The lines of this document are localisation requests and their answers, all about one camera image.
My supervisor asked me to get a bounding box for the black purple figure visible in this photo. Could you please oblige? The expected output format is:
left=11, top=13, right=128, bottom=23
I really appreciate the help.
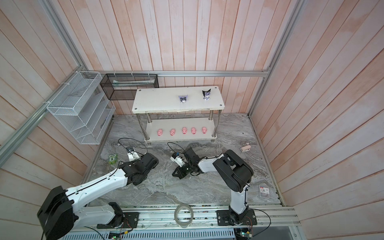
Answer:
left=202, top=89, right=211, bottom=101

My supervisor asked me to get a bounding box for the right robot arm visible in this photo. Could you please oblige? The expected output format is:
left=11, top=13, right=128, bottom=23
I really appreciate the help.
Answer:
left=170, top=148, right=257, bottom=227

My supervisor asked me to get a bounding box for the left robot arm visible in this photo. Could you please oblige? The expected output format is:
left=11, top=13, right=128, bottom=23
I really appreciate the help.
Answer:
left=37, top=153, right=159, bottom=240

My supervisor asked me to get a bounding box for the green frog block toy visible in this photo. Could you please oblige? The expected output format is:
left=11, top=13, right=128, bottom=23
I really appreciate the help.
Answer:
left=109, top=154, right=118, bottom=165

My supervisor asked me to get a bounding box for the pink small toy right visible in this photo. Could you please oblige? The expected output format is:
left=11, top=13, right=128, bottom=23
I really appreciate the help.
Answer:
left=240, top=145, right=251, bottom=153

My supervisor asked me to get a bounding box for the clear tape roll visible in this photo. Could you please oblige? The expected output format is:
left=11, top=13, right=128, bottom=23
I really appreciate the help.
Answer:
left=174, top=204, right=194, bottom=228

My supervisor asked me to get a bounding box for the white two-tier shelf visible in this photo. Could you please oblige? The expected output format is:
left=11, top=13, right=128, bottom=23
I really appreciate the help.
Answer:
left=132, top=86, right=225, bottom=143

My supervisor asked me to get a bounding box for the clear plastic packet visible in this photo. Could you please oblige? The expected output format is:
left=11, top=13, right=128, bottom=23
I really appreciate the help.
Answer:
left=259, top=184, right=271, bottom=198

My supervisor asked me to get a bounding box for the black mesh basket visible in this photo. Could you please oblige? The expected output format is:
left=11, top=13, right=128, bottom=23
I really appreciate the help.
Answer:
left=101, top=73, right=159, bottom=101

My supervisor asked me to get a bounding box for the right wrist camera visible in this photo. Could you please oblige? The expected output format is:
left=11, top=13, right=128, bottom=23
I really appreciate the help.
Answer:
left=170, top=153, right=186, bottom=167

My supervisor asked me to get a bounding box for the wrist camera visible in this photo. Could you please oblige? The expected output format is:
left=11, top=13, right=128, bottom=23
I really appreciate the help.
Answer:
left=170, top=153, right=186, bottom=167
left=126, top=147, right=139, bottom=162

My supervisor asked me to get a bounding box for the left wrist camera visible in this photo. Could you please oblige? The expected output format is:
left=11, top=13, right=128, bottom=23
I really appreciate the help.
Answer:
left=126, top=147, right=139, bottom=162

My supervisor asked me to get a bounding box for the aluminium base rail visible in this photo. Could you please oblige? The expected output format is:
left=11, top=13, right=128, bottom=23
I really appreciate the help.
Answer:
left=86, top=204, right=301, bottom=233

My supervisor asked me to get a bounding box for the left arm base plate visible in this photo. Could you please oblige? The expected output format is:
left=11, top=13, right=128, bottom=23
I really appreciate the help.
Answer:
left=97, top=212, right=140, bottom=229

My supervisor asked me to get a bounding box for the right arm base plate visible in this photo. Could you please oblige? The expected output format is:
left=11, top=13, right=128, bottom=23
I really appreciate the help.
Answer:
left=216, top=209, right=257, bottom=226

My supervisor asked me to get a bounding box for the white wire mesh rack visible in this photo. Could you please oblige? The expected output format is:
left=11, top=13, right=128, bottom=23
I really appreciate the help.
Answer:
left=47, top=71, right=116, bottom=145

